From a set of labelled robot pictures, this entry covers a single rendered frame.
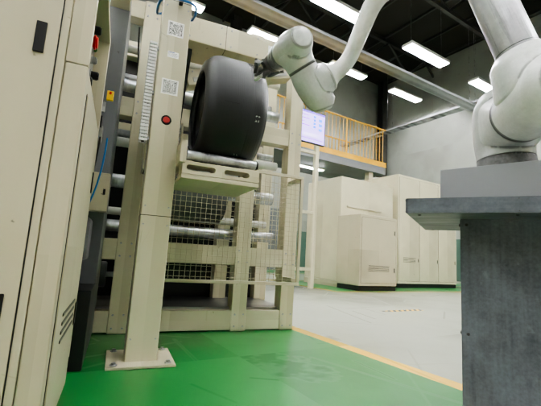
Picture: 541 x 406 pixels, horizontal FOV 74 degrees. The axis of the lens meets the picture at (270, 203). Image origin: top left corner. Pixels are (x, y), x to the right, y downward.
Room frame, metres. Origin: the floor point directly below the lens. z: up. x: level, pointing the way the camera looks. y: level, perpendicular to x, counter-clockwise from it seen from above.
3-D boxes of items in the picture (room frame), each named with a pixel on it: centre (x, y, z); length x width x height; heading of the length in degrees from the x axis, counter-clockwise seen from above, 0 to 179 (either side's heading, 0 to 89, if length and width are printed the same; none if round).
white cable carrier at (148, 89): (1.59, 0.59, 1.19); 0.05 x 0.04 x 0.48; 22
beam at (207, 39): (2.08, 0.29, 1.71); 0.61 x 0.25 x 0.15; 112
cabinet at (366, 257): (6.38, -1.74, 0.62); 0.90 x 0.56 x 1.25; 121
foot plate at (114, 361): (1.65, 0.52, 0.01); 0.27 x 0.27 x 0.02; 22
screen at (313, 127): (5.70, -0.57, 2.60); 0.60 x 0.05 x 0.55; 121
